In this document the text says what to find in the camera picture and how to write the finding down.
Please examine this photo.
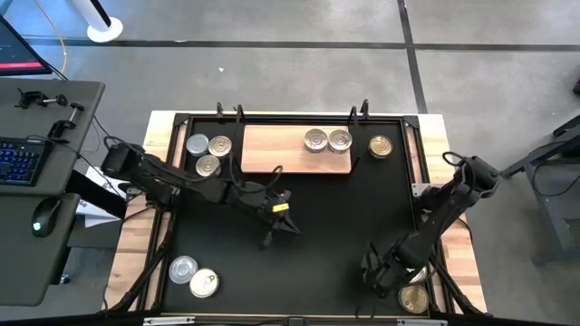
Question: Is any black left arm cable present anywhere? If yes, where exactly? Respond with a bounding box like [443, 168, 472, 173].
[228, 153, 285, 196]

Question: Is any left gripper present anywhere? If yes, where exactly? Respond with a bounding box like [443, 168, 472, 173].
[237, 180, 302, 249]

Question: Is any yellow floor cable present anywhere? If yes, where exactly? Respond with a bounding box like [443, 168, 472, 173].
[34, 0, 69, 74]

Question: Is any round-base floor stand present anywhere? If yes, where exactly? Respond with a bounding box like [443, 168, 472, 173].
[70, 0, 125, 44]

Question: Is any light-green can silver lid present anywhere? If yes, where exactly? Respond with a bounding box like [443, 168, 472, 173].
[186, 132, 210, 158]
[168, 254, 199, 285]

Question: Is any backlit black keyboard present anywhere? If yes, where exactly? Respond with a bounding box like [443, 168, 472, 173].
[0, 137, 53, 187]

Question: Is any dark grey desk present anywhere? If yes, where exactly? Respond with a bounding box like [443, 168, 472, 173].
[0, 77, 107, 308]

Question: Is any blue can silver pull-tab lid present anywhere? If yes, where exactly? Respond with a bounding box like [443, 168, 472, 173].
[407, 265, 430, 285]

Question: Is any black metal desk frame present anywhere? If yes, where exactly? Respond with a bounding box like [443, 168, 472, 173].
[499, 115, 580, 267]

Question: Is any black table rig frame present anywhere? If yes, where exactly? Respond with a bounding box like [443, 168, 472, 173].
[102, 110, 487, 317]

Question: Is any white paper sheet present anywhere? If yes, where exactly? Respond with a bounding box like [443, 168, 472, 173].
[74, 166, 122, 229]

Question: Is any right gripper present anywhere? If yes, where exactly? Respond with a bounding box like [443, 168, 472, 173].
[361, 233, 430, 298]

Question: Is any black computer mouse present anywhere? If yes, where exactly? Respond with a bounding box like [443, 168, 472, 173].
[30, 196, 63, 239]

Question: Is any black monitor red stripe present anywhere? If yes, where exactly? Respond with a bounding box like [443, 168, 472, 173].
[0, 15, 53, 77]

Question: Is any blue-label seafood can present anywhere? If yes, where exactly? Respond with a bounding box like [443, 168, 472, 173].
[195, 154, 222, 178]
[304, 128, 329, 154]
[208, 134, 233, 158]
[327, 129, 354, 155]

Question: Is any can with gold pull-tab lid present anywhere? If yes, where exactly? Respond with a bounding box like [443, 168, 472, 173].
[397, 283, 430, 315]

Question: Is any dark-green can gold lid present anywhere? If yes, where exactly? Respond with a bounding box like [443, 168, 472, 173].
[368, 134, 394, 160]

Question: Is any black desk clamp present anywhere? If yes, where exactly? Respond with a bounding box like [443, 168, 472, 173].
[46, 101, 86, 139]
[14, 88, 69, 110]

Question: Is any gold-lid can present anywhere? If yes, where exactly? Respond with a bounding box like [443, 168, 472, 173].
[188, 267, 221, 300]

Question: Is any wooden cutting board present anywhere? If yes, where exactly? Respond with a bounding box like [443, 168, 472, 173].
[227, 103, 365, 183]

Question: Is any silver metal bracket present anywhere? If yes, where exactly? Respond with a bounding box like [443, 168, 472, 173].
[396, 318, 449, 326]
[142, 316, 197, 326]

